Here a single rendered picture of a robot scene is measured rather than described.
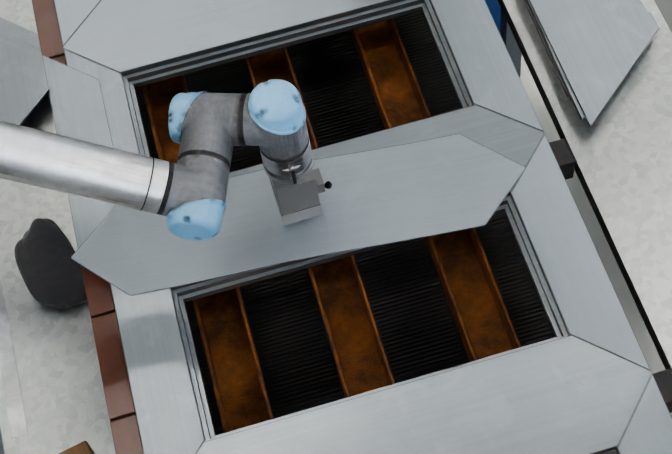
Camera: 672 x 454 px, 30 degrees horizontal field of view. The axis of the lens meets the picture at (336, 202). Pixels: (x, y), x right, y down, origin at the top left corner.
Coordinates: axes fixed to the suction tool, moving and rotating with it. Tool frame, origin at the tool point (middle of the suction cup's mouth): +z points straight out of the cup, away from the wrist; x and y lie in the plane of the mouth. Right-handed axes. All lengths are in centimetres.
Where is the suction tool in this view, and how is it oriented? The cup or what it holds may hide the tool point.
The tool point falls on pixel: (299, 213)
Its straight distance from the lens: 200.4
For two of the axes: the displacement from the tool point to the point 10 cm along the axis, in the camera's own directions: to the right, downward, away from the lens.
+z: 0.8, 5.2, 8.5
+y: -2.7, -8.1, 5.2
